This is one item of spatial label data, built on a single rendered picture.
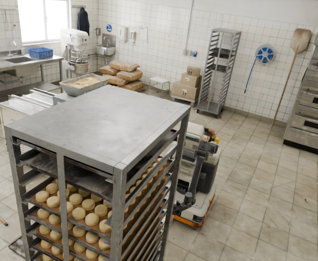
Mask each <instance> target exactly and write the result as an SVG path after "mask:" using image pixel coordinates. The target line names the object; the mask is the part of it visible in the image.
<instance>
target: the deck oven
mask: <svg viewBox="0 0 318 261"><path fill-rule="evenodd" d="M308 63H309V64H308V67H307V70H306V73H305V76H304V78H303V81H302V83H301V84H300V87H299V90H298V93H297V95H296V98H295V101H294V104H293V107H292V109H291V112H290V116H289V117H288V121H287V124H286V127H285V131H284V134H283V138H282V139H284V141H283V144H285V145H287V146H291V147H294V148H298V149H301V150H304V151H308V152H311V153H314V154H317V155H318V32H317V34H316V37H315V40H314V47H313V50H312V53H311V56H310V59H309V62H308Z"/></svg>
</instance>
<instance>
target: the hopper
mask: <svg viewBox="0 0 318 261"><path fill-rule="evenodd" d="M88 77H92V78H97V79H98V80H102V81H100V82H98V83H95V84H91V85H88V86H85V87H83V88H80V89H79V88H76V87H73V86H70V85H71V84H72V83H76V82H77V81H80V82H81V81H83V80H85V79H86V78H88ZM109 79H110V78H107V77H103V76H100V75H96V74H88V75H84V76H81V77H77V78H73V79H70V80H66V81H63V82H59V84H60V85H61V86H62V88H63V89H64V91H65V92H66V94H67V95H69V96H72V97H78V96H80V95H83V94H85V93H88V92H90V91H93V90H96V89H99V88H101V87H103V86H105V85H106V84H107V82H108V81H109Z"/></svg>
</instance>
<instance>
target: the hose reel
mask: <svg viewBox="0 0 318 261"><path fill-rule="evenodd" d="M275 56H276V50H275V48H274V47H273V46H272V45H270V44H264V45H261V46H259V47H258V48H257V49H256V51H255V61H256V60H257V61H258V62H259V63H260V64H263V66H265V64H268V63H270V62H272V61H273V59H274V58H275ZM255 61H254V63H255ZM253 66H254V64H253ZM253 66H252V69H253ZM252 69H251V72H252ZM251 72H250V75H251ZM250 75H249V78H250ZM249 78H248V81H249ZM248 81H247V85H248ZM247 85H246V88H245V91H244V93H245V92H246V89H247Z"/></svg>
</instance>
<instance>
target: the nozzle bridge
mask: <svg viewBox="0 0 318 261"><path fill-rule="evenodd" d="M73 98H75V97H72V96H69V95H67V94H66V92H64V93H61V94H58V95H55V96H53V106H55V105H58V104H60V103H63V102H65V101H67V100H70V99H73Z"/></svg>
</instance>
